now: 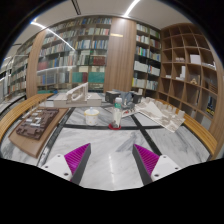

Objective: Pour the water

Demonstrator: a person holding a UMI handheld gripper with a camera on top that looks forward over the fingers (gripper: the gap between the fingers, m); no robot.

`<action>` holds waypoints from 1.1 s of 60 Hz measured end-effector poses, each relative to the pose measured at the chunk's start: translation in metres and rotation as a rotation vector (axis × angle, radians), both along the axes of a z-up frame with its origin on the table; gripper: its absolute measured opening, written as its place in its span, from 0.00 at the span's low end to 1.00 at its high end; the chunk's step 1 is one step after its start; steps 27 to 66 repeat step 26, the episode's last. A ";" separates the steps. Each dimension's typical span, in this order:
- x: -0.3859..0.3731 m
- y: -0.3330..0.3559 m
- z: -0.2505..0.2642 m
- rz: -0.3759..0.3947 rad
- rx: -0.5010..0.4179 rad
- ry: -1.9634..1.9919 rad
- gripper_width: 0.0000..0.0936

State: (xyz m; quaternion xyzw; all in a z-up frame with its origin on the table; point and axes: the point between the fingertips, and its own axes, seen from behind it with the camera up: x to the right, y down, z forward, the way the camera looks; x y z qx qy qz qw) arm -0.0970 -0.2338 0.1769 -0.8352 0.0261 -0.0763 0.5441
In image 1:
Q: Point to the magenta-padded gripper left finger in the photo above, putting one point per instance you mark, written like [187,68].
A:
[78,158]

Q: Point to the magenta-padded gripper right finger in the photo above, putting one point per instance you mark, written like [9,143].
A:
[146,159]

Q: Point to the clear bottle with green label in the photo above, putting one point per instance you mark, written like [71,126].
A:
[117,115]

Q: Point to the flat round red coaster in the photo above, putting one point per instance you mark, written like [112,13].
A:
[111,127]

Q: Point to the white architectural model board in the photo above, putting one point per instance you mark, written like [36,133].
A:
[163,115]

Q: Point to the pale spoon in mug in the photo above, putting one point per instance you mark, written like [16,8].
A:
[91,109]

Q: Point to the brown architectural model on board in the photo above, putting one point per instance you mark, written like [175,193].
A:
[36,126]

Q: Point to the curved wooden slatted bench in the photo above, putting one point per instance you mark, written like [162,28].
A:
[200,131]
[16,111]

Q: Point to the beige building model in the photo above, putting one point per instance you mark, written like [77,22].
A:
[78,96]

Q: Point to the dark grey building model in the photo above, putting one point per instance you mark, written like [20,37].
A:
[128,96]

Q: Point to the wooden cubby shelf unit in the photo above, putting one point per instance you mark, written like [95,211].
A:
[186,73]

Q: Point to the narrow bookshelf full of books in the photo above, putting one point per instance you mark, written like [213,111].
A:
[146,63]

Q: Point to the distant bookshelf behind glass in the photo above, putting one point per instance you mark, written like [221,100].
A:
[21,73]

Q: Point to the straight ceiling light strip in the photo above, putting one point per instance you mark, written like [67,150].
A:
[131,7]

